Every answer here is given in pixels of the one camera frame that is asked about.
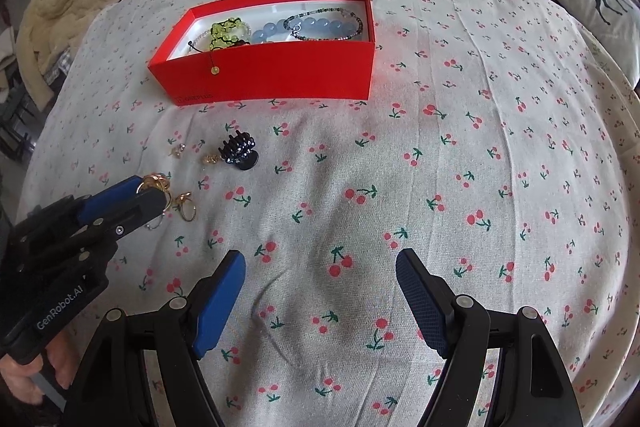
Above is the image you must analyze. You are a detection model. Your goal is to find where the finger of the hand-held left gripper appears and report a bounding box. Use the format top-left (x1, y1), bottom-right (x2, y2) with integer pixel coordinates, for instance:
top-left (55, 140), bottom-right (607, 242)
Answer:
top-left (90, 188), bottom-right (167, 244)
top-left (75, 175), bottom-right (145, 224)

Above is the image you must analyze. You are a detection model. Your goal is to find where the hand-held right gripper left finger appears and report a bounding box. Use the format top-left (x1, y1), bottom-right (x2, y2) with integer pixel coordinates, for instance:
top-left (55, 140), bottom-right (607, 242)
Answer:
top-left (62, 250), bottom-right (247, 427)

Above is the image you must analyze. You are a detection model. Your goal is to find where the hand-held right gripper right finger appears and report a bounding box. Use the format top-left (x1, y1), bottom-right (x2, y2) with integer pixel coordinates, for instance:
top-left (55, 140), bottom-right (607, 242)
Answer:
top-left (395, 248), bottom-right (586, 427)

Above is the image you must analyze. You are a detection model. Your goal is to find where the red cardboard box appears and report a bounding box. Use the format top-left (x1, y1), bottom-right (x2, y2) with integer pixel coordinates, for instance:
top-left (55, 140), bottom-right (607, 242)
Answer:
top-left (147, 0), bottom-right (377, 108)

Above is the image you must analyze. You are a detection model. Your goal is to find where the person's left hand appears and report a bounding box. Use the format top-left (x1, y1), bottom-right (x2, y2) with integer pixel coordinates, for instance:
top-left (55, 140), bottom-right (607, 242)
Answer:
top-left (0, 341), bottom-right (69, 413)

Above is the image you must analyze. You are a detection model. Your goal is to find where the black hair claw clip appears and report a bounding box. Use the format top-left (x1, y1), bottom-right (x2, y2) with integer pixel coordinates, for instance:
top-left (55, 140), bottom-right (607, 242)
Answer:
top-left (215, 133), bottom-right (260, 171)

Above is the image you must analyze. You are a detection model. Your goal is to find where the cherry print bed sheet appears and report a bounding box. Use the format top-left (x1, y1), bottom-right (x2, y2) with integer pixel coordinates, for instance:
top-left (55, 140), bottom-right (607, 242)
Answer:
top-left (17, 0), bottom-right (640, 427)

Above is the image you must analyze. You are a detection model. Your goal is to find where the green hair claw clip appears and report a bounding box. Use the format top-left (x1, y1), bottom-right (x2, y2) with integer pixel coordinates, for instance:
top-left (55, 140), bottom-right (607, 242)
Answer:
top-left (210, 20), bottom-right (251, 52)

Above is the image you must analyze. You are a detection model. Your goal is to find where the blue bead bracelet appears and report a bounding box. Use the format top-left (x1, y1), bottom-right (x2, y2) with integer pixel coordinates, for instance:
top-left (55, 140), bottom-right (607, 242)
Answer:
top-left (250, 17), bottom-right (347, 46)

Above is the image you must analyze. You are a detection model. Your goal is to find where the dark bead necklace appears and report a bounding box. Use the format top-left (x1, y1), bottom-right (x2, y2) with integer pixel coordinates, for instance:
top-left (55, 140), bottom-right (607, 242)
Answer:
top-left (282, 7), bottom-right (364, 42)

